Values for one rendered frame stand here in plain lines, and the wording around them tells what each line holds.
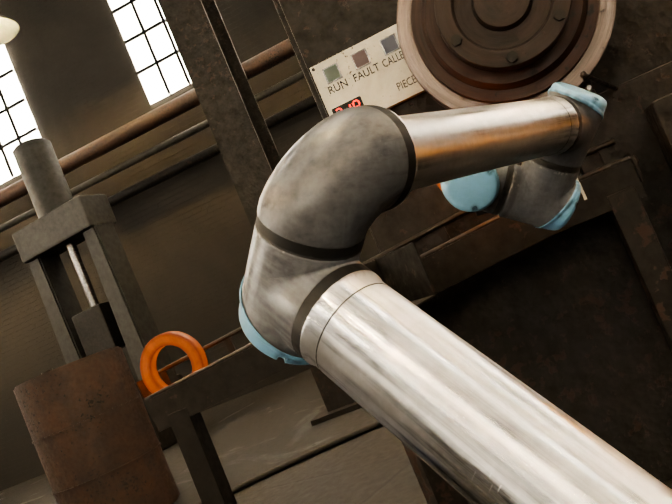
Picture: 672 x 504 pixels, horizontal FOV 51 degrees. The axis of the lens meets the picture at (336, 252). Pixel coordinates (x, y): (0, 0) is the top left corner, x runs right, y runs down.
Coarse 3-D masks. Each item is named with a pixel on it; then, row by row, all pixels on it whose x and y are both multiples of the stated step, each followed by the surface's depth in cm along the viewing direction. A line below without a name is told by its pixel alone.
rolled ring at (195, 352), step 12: (156, 336) 183; (168, 336) 182; (180, 336) 181; (144, 348) 184; (156, 348) 183; (192, 348) 180; (144, 360) 184; (156, 360) 187; (192, 360) 180; (204, 360) 181; (144, 372) 184; (156, 372) 186; (192, 372) 180; (156, 384) 184
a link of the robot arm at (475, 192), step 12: (504, 168) 115; (456, 180) 114; (468, 180) 114; (480, 180) 113; (492, 180) 113; (504, 180) 114; (444, 192) 116; (456, 192) 115; (468, 192) 114; (480, 192) 114; (492, 192) 114; (456, 204) 115; (468, 204) 115; (480, 204) 114; (492, 204) 116
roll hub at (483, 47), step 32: (448, 0) 150; (480, 0) 148; (512, 0) 146; (544, 0) 146; (448, 32) 150; (480, 32) 150; (512, 32) 148; (544, 32) 146; (480, 64) 149; (512, 64) 148
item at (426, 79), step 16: (400, 0) 161; (608, 0) 150; (400, 16) 161; (608, 16) 151; (400, 32) 161; (608, 32) 151; (416, 48) 161; (592, 48) 152; (416, 64) 161; (576, 64) 153; (592, 64) 152; (432, 80) 160; (560, 80) 153; (576, 80) 153; (432, 96) 161; (448, 96) 159; (544, 96) 154
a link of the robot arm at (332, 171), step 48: (576, 96) 106; (336, 144) 69; (384, 144) 70; (432, 144) 78; (480, 144) 85; (528, 144) 94; (576, 144) 107; (288, 192) 69; (336, 192) 68; (384, 192) 71; (336, 240) 69
